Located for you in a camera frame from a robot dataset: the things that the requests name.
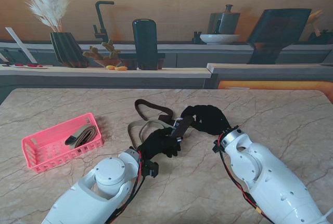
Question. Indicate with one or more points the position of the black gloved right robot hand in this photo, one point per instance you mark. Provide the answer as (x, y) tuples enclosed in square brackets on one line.
[(210, 121)]

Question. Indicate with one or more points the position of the tall black cylinder container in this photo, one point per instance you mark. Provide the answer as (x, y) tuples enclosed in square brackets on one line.
[(145, 44)]

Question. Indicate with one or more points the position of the cactus plant in bowl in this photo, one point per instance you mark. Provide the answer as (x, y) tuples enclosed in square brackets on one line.
[(112, 51)]

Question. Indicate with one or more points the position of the white ceramic bowl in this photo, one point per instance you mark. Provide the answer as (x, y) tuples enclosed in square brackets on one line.
[(219, 38)]

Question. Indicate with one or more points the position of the black kitchen faucet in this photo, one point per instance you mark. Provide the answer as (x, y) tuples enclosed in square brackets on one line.
[(100, 18)]

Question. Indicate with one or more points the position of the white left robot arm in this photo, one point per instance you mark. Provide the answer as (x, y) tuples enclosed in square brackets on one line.
[(104, 187)]

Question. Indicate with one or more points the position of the dark low tray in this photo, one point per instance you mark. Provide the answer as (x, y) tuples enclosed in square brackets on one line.
[(161, 56)]

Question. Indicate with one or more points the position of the white pampas grass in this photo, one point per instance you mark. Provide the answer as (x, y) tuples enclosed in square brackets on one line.
[(49, 3)]

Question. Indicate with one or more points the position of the dark ribbed vase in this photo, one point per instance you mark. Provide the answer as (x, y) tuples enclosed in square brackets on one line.
[(66, 50)]

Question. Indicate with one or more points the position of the white leaning board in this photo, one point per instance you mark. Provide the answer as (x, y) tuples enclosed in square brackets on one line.
[(20, 44)]

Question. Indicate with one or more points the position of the plate with red food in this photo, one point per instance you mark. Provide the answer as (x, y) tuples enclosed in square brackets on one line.
[(28, 66)]

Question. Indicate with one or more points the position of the yellow wooden spatula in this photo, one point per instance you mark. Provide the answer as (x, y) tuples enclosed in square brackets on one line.
[(314, 16)]

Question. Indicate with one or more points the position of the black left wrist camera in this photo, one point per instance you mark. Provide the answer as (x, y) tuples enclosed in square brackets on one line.
[(151, 169)]

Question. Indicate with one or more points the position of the dark tilted panel stand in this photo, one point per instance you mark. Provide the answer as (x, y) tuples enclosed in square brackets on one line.
[(275, 34)]

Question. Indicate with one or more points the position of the beige woven belt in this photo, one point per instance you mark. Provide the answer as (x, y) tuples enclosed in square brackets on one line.
[(86, 135)]

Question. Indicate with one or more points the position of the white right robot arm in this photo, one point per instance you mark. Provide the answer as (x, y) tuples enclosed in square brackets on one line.
[(270, 177)]

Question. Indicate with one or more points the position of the grey kitchen counter wood top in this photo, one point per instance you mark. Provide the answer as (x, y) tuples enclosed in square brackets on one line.
[(156, 78)]

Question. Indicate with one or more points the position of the orange citrus fruit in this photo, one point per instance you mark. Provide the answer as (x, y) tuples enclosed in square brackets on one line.
[(121, 68), (110, 67)]

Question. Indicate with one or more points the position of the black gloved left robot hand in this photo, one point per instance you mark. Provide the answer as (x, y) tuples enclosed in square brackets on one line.
[(158, 142)]

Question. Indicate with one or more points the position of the pink plastic storage basket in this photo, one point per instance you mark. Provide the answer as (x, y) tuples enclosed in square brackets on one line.
[(44, 153)]

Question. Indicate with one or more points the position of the dark brown woven belt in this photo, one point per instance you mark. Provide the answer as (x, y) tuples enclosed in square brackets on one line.
[(183, 126)]

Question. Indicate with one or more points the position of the grey ceramic jug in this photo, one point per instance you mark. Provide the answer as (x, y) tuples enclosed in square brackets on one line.
[(229, 22)]

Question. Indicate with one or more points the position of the small black cup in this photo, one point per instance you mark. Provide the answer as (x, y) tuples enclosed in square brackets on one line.
[(197, 38)]

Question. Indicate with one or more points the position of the olive flat canvas belt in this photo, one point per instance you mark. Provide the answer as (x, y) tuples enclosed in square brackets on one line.
[(129, 130)]

